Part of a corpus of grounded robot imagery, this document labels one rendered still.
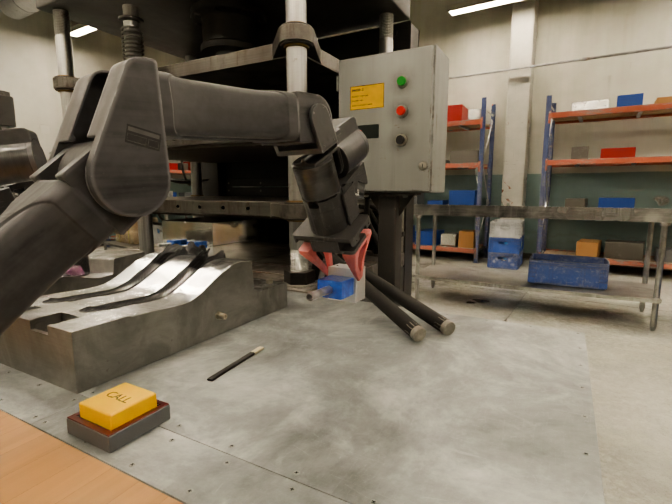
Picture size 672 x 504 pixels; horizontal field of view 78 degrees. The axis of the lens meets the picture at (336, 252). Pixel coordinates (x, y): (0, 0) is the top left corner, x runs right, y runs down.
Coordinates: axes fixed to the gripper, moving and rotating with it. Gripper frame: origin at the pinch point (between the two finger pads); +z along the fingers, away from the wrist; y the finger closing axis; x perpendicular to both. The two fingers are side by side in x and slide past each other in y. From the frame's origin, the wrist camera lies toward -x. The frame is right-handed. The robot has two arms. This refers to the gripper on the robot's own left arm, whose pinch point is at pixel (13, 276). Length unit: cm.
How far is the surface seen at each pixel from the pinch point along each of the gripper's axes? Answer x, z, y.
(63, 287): -11.7, 14.5, 16.2
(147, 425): 5.1, 6.8, -36.7
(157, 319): -9.7, 8.4, -19.2
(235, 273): -28.8, 10.6, -18.2
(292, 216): -68, 18, -3
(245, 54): -95, -23, 31
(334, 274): -27, 2, -43
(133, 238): -289, 243, 475
